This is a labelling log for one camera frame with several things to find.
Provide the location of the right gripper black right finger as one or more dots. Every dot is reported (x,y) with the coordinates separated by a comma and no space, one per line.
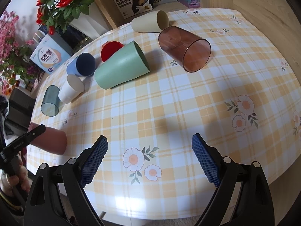
(253,205)

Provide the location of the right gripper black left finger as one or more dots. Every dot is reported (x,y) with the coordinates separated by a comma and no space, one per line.
(44,206)

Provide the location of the dusty rose opaque cup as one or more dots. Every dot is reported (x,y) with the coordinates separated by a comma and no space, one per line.
(52,141)

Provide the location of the transparent teal plastic cup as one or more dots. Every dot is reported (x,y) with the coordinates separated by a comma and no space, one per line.
(51,104)

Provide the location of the white plastic cup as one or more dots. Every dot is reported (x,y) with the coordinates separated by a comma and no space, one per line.
(72,87)

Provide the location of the blue plastic cup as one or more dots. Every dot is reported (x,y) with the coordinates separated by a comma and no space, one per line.
(83,65)

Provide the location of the red plastic cup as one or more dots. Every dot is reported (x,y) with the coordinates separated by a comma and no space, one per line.
(109,48)

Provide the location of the sage green cup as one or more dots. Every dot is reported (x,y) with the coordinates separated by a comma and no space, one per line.
(127,64)

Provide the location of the transparent pink plastic cup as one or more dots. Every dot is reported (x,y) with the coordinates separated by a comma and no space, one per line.
(188,49)

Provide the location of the cream beige cup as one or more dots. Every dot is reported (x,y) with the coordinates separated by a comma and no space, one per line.
(153,22)

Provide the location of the person's left hand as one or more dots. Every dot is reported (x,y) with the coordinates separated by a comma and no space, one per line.
(9,182)

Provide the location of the pink flower bouquet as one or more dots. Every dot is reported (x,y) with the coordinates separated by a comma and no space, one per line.
(16,65)

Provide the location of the light blue probiotic box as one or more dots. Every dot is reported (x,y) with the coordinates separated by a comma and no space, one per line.
(51,53)

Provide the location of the gold rimmed dark tin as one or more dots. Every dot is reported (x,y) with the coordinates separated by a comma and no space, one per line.
(82,44)

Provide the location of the yellow plaid floral tablecloth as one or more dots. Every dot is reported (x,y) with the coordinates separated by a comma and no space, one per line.
(245,102)

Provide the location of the red rose bouquet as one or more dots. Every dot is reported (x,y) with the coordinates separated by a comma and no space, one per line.
(56,15)

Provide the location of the wooden shelf cabinet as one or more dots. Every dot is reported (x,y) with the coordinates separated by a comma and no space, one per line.
(278,20)

